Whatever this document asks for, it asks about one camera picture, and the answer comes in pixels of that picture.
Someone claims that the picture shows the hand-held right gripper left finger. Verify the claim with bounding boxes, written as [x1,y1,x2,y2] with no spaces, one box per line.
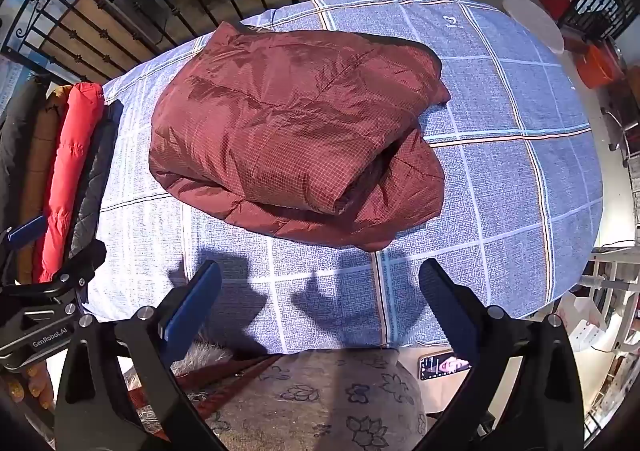
[54,260,228,451]

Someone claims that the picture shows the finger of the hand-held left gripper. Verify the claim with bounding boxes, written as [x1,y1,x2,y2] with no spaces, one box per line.
[49,240,109,305]
[0,215,49,253]

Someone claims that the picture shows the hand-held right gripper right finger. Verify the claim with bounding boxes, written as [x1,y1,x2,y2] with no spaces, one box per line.
[412,258,586,451]

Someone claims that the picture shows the maroon checked puffer jacket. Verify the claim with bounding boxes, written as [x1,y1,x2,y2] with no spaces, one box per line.
[148,22,452,253]

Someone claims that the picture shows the person's left hand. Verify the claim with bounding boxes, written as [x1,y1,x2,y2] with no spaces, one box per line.
[0,363,57,415]

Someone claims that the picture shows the fur trimmed maroon garment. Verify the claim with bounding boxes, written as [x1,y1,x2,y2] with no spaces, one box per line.
[122,340,281,427]

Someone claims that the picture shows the smartphone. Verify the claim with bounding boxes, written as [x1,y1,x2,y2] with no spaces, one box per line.
[418,352,472,382]

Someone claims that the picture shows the brown jacket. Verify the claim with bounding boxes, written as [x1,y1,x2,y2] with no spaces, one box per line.
[17,85,73,282]

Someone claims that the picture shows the black quilted jacket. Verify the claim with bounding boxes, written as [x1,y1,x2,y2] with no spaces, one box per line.
[69,101,125,259]

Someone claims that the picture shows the red puffer jacket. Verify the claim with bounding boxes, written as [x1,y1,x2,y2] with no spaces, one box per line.
[39,82,106,283]

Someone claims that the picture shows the dark grey jacket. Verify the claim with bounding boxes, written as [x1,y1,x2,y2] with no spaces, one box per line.
[0,78,41,237]

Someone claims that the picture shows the blue plaid bed sheet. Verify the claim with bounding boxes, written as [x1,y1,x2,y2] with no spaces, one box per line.
[82,0,604,357]

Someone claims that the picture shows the white plastic stool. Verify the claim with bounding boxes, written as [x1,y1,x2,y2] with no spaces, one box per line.
[557,293,626,353]

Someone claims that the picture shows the grey floral pants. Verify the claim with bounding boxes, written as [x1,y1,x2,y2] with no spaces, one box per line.
[207,348,428,451]

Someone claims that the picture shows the black iron railing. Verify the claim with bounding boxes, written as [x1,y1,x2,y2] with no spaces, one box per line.
[0,0,301,84]

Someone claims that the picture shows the orange box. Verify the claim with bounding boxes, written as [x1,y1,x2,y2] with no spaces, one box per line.
[574,45,625,90]

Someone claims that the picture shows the red box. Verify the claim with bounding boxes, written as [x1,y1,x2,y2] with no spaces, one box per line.
[537,0,573,22]

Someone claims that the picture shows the white metal frame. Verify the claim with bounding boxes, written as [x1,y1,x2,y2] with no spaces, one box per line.
[582,246,640,302]

